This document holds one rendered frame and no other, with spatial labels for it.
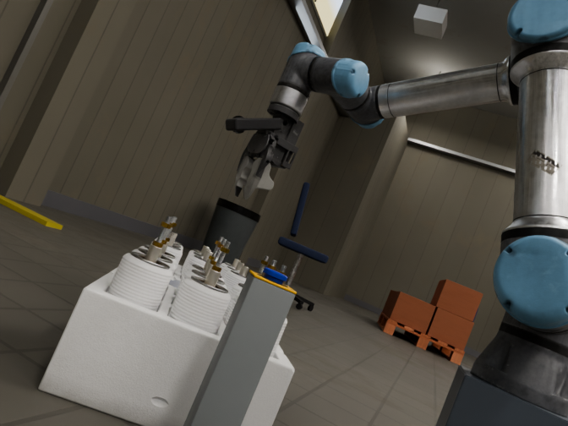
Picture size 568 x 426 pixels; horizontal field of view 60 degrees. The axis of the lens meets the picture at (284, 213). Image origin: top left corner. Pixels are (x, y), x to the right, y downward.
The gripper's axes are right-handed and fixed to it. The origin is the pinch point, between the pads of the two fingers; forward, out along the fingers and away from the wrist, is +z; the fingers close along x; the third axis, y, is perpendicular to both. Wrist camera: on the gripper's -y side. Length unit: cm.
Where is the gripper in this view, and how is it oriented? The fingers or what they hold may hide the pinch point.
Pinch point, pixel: (240, 190)
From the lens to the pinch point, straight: 105.2
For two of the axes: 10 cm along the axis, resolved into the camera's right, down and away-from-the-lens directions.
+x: -5.7, -1.7, 8.1
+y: 7.3, 3.6, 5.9
